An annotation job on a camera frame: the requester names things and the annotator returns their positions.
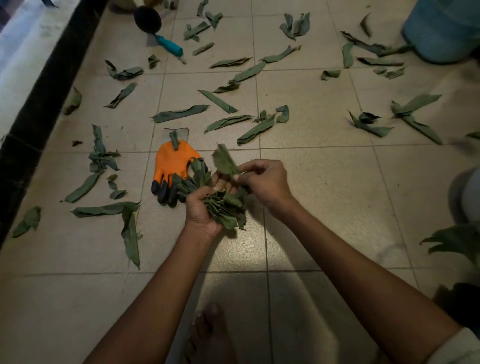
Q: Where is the person's left foot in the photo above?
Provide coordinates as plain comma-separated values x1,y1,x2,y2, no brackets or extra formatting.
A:
183,303,237,364

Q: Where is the person's right forearm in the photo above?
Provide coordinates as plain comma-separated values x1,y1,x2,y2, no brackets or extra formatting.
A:
268,198,462,364

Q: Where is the green leafy potted plant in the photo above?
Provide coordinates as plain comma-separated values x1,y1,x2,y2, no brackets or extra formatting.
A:
419,224,480,267

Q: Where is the person's grey shirt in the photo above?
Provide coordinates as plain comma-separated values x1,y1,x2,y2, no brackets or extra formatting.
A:
427,326,480,364

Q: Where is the person's left forearm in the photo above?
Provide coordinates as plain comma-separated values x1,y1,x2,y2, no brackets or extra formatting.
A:
83,224,224,364

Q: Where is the beige plastic watering can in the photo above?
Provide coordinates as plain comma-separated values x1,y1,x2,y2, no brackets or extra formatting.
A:
110,0,179,35

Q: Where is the dark blue round pot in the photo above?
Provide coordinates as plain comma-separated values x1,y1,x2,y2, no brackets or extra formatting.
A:
433,283,480,338

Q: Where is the narrow teal handled trowel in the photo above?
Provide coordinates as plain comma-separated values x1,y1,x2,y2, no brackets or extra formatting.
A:
146,32,187,65

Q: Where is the person's right hand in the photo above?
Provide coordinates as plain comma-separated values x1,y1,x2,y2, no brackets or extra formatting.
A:
236,158,295,222

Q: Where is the orange black work glove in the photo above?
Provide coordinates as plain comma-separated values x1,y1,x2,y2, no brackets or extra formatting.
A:
151,139,205,208

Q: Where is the person's left hand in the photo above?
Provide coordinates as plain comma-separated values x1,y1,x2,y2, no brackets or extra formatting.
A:
183,173,232,241

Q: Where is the teal plastic bucket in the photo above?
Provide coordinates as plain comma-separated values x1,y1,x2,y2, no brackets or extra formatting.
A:
401,0,480,65

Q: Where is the grey glove packaging card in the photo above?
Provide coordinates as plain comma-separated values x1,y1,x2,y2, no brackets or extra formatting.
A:
163,127,190,151

